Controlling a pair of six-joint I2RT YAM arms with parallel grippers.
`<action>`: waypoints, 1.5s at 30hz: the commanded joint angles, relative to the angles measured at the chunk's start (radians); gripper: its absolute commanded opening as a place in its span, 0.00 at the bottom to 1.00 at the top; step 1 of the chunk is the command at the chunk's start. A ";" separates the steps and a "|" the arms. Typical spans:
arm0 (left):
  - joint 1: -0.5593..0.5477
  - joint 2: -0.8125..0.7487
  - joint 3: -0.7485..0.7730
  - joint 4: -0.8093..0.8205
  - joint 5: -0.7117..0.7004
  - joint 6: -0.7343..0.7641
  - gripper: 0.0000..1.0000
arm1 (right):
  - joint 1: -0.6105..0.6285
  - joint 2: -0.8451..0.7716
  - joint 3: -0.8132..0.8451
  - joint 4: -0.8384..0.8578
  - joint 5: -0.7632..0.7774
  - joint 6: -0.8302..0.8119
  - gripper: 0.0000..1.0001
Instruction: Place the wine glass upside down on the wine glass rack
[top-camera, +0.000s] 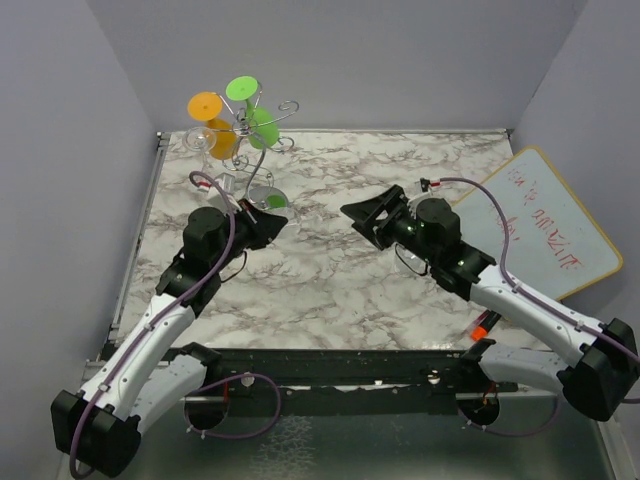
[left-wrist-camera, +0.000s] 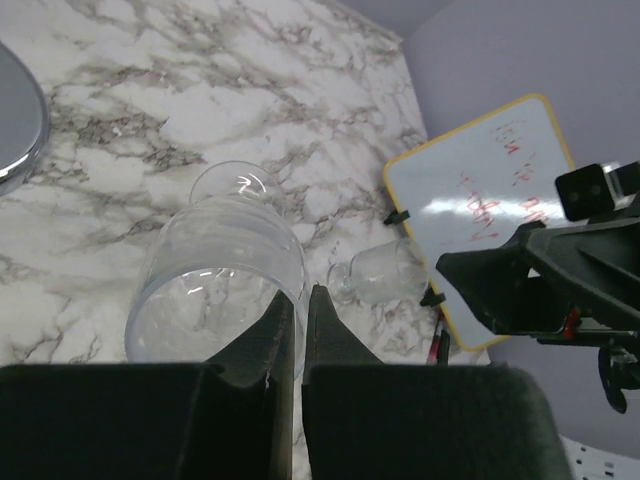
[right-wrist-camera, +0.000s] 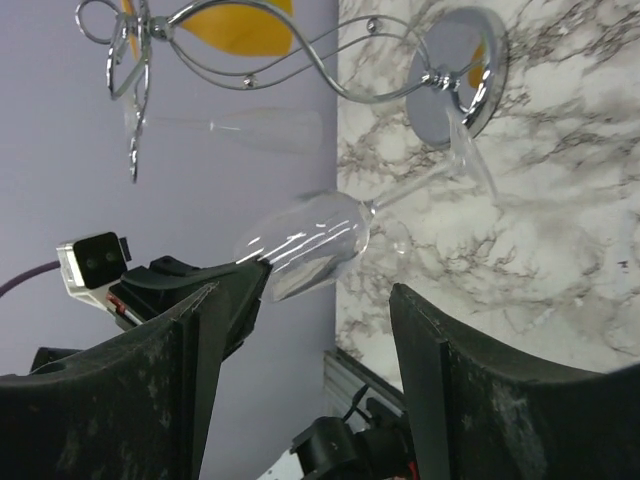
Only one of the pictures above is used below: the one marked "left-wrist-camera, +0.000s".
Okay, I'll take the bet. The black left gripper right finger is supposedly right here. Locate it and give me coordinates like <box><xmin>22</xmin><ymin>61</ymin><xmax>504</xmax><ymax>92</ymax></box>
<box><xmin>302</xmin><ymin>285</ymin><xmax>572</xmax><ymax>479</ymax></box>

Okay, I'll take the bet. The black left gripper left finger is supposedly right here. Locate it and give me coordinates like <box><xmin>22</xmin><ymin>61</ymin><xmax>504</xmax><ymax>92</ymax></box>
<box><xmin>1</xmin><ymin>293</ymin><xmax>294</xmax><ymax>479</ymax></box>

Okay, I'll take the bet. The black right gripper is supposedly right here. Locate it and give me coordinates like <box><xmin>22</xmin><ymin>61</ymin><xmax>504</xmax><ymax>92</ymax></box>
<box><xmin>436</xmin><ymin>200</ymin><xmax>639</xmax><ymax>336</ymax></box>

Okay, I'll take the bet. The clear tumbler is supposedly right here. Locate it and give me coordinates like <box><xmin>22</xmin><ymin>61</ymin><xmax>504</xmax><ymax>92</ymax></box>
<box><xmin>327</xmin><ymin>238</ymin><xmax>429</xmax><ymax>304</ymax></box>

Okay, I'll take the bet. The clear wine glass front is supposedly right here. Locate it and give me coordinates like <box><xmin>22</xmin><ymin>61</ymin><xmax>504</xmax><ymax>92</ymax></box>
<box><xmin>124</xmin><ymin>161</ymin><xmax>311</xmax><ymax>375</ymax></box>

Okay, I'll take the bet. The chrome wine glass rack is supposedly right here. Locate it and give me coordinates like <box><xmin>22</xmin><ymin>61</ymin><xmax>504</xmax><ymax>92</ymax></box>
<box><xmin>0</xmin><ymin>44</ymin><xmax>50</xmax><ymax>195</ymax></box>

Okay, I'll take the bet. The red marker pen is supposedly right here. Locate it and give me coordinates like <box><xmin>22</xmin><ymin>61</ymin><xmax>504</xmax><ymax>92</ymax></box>
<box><xmin>426</xmin><ymin>311</ymin><xmax>451</xmax><ymax>365</ymax></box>

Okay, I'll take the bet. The yellow framed whiteboard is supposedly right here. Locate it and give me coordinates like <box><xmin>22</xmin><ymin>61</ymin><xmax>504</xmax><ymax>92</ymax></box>
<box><xmin>383</xmin><ymin>93</ymin><xmax>574</xmax><ymax>352</ymax></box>

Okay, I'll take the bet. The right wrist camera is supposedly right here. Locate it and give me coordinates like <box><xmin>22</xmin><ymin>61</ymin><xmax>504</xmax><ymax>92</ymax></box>
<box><xmin>555</xmin><ymin>162</ymin><xmax>639</xmax><ymax>222</ymax></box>

